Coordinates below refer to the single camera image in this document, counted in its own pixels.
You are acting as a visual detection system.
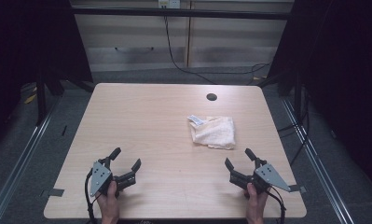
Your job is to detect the cabinet door handle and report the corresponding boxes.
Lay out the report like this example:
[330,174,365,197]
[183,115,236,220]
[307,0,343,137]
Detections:
[114,46,156,53]

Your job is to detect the dark curtain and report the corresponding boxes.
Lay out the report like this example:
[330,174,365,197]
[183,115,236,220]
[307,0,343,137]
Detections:
[267,0,372,195]
[0,0,94,153]

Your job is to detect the white power outlet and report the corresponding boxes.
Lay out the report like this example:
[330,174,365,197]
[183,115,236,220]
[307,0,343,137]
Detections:
[157,0,182,9]

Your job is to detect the metal floor rail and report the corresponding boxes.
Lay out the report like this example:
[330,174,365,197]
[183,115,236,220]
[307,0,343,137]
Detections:
[0,92,62,224]
[281,97,358,224]

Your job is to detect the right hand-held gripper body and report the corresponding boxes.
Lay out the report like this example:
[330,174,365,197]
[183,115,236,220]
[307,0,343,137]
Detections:
[229,158,292,195]

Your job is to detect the person's right hand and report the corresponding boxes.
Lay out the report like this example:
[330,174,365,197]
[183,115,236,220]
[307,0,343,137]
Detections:
[243,182,270,219]

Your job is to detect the black floor cables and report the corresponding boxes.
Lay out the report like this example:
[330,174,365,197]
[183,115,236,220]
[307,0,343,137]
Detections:
[276,88,311,166]

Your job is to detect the black metal stand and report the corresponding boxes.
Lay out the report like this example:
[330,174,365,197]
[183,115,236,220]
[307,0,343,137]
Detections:
[293,72,304,121]
[34,70,48,127]

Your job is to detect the black horizontal bar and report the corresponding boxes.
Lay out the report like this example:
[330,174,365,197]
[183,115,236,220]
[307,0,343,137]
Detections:
[71,7,293,21]

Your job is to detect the white cabinet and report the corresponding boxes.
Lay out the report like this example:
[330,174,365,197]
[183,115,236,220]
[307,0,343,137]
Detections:
[69,0,296,73]

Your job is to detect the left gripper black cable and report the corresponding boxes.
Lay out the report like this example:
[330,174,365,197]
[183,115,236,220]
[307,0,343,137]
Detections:
[84,168,99,224]

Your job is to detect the yellow floor tape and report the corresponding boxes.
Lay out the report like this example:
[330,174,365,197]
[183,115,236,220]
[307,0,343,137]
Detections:
[23,92,38,105]

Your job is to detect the person's left hand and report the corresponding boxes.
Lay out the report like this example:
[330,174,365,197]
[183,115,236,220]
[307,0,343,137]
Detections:
[95,180,121,219]

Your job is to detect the white towel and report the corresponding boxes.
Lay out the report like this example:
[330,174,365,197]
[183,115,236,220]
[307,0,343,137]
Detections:
[186,114,237,151]

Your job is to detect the black wall cable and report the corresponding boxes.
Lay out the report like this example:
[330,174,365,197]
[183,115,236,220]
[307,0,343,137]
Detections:
[162,7,272,86]

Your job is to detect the grey tape piece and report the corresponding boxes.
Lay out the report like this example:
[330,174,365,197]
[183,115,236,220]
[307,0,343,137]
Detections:
[39,188,65,198]
[286,184,308,194]

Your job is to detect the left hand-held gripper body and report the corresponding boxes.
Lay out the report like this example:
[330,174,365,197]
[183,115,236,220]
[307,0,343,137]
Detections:
[89,157,137,198]

